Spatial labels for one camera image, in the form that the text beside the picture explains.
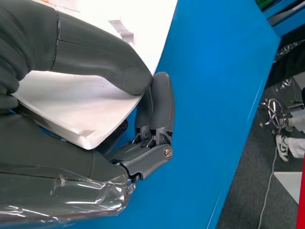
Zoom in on person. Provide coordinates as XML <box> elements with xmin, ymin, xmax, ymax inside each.
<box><xmin>276</xmin><ymin>115</ymin><xmax>305</xmax><ymax>162</ymax></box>

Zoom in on blue metal shelf rack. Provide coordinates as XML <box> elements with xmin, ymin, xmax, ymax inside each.
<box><xmin>0</xmin><ymin>0</ymin><xmax>282</xmax><ymax>229</ymax></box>
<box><xmin>255</xmin><ymin>0</ymin><xmax>305</xmax><ymax>37</ymax></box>

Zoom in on white panel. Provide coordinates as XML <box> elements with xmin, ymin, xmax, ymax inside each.
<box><xmin>273</xmin><ymin>171</ymin><xmax>303</xmax><ymax>205</ymax></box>

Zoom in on green plastic crate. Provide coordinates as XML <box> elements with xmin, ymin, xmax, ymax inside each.
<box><xmin>258</xmin><ymin>0</ymin><xmax>275</xmax><ymax>10</ymax></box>

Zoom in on white floor cable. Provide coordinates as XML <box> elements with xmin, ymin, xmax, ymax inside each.
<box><xmin>258</xmin><ymin>146</ymin><xmax>279</xmax><ymax>229</ymax></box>

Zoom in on black chrome stool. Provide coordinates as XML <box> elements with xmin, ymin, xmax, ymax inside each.
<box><xmin>260</xmin><ymin>98</ymin><xmax>298</xmax><ymax>135</ymax></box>

